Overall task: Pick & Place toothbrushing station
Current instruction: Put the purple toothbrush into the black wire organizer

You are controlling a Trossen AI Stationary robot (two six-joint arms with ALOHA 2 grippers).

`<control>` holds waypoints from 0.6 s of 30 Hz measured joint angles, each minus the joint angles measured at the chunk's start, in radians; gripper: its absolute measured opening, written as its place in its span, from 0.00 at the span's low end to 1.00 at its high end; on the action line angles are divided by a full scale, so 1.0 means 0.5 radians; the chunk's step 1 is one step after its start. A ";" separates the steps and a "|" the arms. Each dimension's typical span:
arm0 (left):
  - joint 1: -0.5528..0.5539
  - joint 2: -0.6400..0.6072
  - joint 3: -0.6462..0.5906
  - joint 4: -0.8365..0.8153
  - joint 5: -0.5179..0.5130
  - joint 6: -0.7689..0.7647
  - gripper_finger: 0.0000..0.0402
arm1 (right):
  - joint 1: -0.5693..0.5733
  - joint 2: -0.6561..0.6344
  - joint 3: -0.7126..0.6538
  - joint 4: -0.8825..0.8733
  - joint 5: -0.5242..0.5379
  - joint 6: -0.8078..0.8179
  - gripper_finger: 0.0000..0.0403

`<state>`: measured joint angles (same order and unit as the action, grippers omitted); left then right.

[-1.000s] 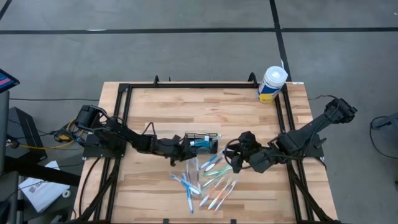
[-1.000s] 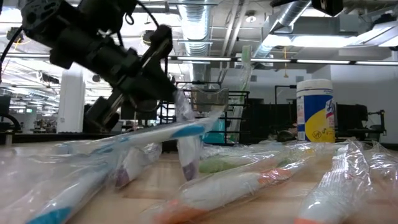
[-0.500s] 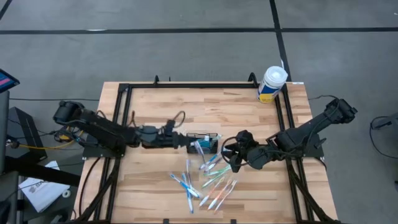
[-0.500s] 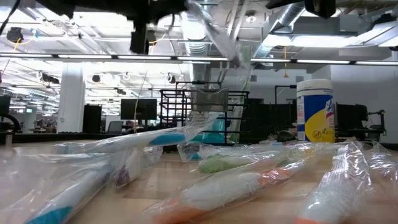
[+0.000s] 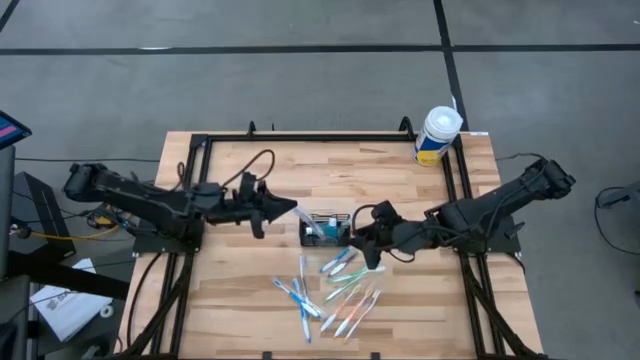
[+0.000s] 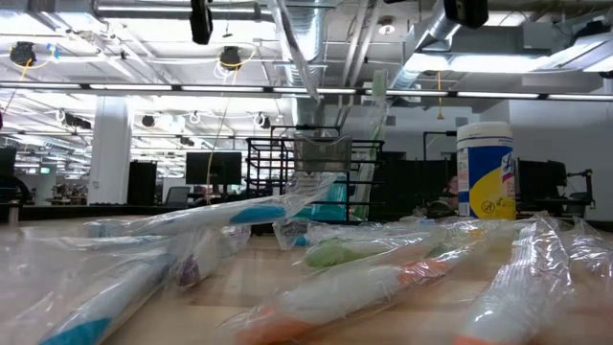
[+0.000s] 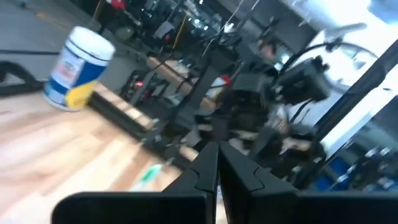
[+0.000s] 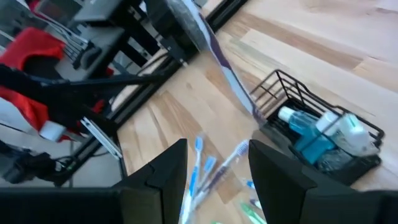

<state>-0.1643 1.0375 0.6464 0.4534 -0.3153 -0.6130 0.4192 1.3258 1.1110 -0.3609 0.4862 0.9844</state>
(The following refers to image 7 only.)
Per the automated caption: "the black aluminium extrusion frame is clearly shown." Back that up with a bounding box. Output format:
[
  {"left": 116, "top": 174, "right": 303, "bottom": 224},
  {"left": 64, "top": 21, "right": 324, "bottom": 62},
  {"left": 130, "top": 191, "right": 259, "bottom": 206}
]
[{"left": 0, "top": 60, "right": 178, "bottom": 159}]

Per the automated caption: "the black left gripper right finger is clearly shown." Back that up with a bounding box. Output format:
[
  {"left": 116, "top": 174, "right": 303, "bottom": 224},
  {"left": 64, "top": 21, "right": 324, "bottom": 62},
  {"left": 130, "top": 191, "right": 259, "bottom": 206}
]
[{"left": 219, "top": 141, "right": 398, "bottom": 224}]

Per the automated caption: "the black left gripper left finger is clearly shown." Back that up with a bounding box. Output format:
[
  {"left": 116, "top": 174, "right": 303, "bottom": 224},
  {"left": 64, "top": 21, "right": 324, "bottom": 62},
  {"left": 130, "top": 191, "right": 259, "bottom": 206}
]
[{"left": 51, "top": 142, "right": 220, "bottom": 224}]

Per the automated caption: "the white-lidded blue yellow wipes canister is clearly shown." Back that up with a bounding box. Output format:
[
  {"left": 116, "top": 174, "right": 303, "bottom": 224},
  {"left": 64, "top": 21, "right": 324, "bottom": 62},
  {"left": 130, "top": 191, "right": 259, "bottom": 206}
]
[{"left": 42, "top": 26, "right": 117, "bottom": 112}]

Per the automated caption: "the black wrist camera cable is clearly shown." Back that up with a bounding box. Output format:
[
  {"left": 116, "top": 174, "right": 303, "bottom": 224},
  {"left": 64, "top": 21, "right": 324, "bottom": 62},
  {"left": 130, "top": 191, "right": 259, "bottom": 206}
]
[{"left": 278, "top": 39, "right": 382, "bottom": 78}]

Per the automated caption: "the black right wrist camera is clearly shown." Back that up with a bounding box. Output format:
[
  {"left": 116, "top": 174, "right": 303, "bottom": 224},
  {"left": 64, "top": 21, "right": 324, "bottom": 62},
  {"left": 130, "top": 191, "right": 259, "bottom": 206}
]
[{"left": 275, "top": 55, "right": 331, "bottom": 106}]

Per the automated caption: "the green toothbrush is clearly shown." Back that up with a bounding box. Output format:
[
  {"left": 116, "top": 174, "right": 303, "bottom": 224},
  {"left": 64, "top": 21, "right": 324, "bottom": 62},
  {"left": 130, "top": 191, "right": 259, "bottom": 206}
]
[{"left": 128, "top": 163, "right": 165, "bottom": 192}]

